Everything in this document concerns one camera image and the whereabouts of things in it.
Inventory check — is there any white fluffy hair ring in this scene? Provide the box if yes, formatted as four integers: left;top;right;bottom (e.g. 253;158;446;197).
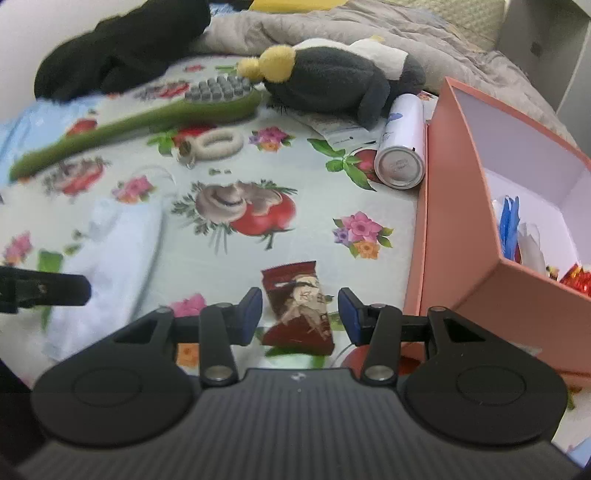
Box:
191;128;244;160

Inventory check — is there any light blue cloth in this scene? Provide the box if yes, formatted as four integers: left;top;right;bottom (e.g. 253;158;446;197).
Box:
44;198;164;361

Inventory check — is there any shiny red packet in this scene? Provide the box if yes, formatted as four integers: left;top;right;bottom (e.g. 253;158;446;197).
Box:
558;263;591;296

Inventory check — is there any black garment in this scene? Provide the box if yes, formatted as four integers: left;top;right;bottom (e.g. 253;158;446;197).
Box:
34;0;211;102

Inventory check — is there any grey penguin plush toy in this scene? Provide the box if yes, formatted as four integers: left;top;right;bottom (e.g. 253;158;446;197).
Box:
237;36;426;130

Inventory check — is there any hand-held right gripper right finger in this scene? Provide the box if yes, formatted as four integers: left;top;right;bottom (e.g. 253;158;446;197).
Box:
338;288;491;386

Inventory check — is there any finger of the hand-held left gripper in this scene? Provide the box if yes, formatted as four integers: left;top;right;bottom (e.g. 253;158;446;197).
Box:
0;265;92;315

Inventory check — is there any grey duvet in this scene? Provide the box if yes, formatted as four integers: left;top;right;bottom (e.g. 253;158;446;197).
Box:
189;0;578;148

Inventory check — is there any white spray can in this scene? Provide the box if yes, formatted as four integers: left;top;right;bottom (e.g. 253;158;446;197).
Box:
373;93;426;189

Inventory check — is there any printed bedsheet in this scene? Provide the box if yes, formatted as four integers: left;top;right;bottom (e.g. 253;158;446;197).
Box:
0;51;591;462

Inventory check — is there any beige padded headboard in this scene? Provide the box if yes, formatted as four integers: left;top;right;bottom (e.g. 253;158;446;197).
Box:
392;0;504;51

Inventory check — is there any white paper packet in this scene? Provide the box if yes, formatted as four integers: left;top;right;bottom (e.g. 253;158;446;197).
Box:
291;111;386;151

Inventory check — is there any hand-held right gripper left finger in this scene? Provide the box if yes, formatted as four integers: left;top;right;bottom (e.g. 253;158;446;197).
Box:
113;287;264;387

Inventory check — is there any pink cardboard box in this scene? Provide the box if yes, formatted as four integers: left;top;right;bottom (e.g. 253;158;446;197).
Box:
403;76;591;374

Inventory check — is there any yellow pillow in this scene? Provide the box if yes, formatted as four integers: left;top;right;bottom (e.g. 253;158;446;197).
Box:
249;0;347;12

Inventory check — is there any green massage brush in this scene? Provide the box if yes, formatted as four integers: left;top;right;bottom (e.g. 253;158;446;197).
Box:
9;75;264;182

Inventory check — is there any white cloth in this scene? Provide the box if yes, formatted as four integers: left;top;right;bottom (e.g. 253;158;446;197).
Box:
517;222;548;273

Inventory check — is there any dark red snack packet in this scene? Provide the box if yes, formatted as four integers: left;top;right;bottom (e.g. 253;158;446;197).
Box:
259;261;335;356

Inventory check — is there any blue and white packet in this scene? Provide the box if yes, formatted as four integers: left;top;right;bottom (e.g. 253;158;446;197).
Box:
496;196;522;264

